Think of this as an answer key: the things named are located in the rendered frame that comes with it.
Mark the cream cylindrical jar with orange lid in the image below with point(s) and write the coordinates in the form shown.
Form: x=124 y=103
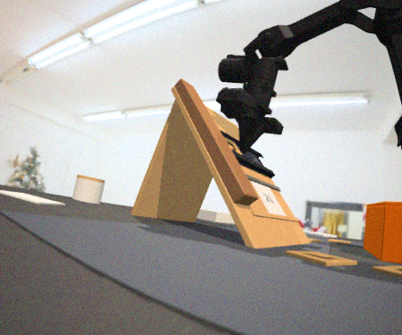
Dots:
x=88 y=189

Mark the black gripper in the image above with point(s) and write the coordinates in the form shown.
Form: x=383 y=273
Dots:
x=253 y=104

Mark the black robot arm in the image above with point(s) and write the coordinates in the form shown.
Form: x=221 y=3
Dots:
x=278 y=42

